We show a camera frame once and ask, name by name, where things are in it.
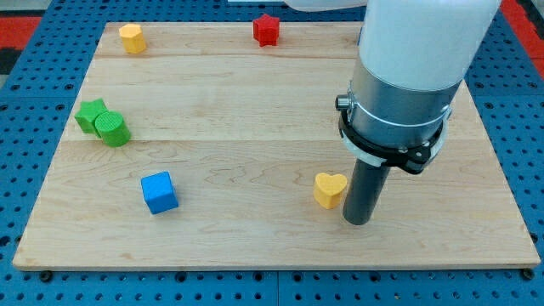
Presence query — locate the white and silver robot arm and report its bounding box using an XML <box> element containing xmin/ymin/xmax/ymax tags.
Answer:
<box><xmin>336</xmin><ymin>0</ymin><xmax>501</xmax><ymax>174</ymax></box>

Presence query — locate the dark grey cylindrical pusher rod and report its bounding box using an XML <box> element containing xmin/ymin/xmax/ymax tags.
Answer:
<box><xmin>343</xmin><ymin>160</ymin><xmax>390</xmax><ymax>225</ymax></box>

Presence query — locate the blue cube block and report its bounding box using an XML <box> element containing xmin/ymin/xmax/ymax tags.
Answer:
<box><xmin>140</xmin><ymin>172</ymin><xmax>179</xmax><ymax>214</ymax></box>

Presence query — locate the yellow heart block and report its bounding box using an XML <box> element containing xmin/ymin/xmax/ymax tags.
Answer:
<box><xmin>313</xmin><ymin>173</ymin><xmax>348</xmax><ymax>209</ymax></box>

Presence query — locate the green cylinder block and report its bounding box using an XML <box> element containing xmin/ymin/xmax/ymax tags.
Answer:
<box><xmin>94</xmin><ymin>110</ymin><xmax>131</xmax><ymax>147</ymax></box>

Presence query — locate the green star block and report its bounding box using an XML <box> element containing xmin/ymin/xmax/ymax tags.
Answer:
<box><xmin>75</xmin><ymin>98</ymin><xmax>108</xmax><ymax>138</ymax></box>

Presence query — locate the light wooden board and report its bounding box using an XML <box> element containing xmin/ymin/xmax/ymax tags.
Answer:
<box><xmin>13</xmin><ymin>22</ymin><xmax>541</xmax><ymax>271</ymax></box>

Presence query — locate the yellow hexagon block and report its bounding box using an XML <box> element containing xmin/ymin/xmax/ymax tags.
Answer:
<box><xmin>119</xmin><ymin>23</ymin><xmax>147</xmax><ymax>54</ymax></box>

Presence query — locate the red star block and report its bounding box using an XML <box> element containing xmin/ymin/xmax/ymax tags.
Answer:
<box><xmin>252</xmin><ymin>14</ymin><xmax>281</xmax><ymax>47</ymax></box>

